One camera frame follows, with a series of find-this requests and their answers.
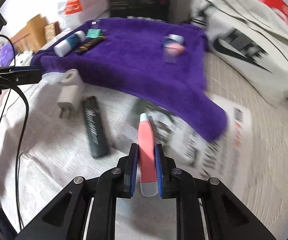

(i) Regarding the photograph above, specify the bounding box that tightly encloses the black and gold slim box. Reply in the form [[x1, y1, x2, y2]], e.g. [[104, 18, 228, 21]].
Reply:
[[74, 36, 106, 55]]

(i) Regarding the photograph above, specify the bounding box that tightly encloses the light wooden headboard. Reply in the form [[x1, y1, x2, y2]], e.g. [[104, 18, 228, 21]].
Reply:
[[9, 14, 47, 53]]

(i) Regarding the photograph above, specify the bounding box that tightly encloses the newspaper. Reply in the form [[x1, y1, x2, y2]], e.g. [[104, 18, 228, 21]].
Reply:
[[0, 79, 253, 233]]

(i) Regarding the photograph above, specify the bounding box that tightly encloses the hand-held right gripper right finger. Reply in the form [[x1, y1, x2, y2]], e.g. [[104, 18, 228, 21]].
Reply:
[[155, 144, 276, 240]]

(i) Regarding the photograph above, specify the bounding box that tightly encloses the white floral cloth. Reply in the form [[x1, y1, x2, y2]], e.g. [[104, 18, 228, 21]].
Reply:
[[16, 50, 33, 64]]

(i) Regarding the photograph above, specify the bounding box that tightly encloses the pink and white pen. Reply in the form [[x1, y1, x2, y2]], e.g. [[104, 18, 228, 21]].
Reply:
[[137, 113, 159, 197]]

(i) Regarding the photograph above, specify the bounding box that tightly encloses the white and blue bottle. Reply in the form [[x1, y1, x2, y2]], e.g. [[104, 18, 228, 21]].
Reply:
[[53, 30, 86, 57]]

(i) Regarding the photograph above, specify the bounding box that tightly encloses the purple cloth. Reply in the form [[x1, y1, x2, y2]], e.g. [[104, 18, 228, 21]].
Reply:
[[0, 43, 15, 67]]

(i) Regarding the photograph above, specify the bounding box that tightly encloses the green binder clip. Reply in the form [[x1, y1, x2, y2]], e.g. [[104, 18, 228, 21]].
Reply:
[[85, 28, 107, 40]]

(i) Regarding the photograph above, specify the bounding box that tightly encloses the patterned brown notebook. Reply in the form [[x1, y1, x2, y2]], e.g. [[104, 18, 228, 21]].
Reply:
[[44, 21, 60, 42]]

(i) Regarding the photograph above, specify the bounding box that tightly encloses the white charger plug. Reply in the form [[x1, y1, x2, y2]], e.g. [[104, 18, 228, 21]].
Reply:
[[57, 84, 81, 120]]

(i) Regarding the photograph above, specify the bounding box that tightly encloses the grey sling bag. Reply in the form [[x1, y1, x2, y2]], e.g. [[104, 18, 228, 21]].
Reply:
[[191, 0, 288, 102]]

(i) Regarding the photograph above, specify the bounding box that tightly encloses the purple towel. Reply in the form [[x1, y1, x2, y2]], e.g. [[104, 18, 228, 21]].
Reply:
[[31, 17, 229, 142]]

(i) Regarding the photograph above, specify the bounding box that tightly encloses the white plastic shopping bag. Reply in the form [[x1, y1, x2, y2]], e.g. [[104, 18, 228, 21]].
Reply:
[[57, 0, 110, 29]]

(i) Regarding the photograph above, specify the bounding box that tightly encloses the black rectangular case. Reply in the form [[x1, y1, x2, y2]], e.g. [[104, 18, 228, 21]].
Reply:
[[82, 97, 109, 159]]

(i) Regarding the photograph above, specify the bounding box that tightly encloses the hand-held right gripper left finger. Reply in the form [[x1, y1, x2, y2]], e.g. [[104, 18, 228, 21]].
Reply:
[[15, 143, 138, 240]]

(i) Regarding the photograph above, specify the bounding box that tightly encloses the striped bed sheet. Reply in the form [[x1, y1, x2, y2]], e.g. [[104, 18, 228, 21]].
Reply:
[[37, 27, 288, 240]]

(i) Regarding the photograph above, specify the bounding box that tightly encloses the black cable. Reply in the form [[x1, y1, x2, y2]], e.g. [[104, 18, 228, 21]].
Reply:
[[8, 84, 29, 230]]

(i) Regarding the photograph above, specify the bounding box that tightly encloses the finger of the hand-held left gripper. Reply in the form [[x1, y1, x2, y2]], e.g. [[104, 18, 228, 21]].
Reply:
[[0, 66, 42, 76], [0, 69, 43, 86]]

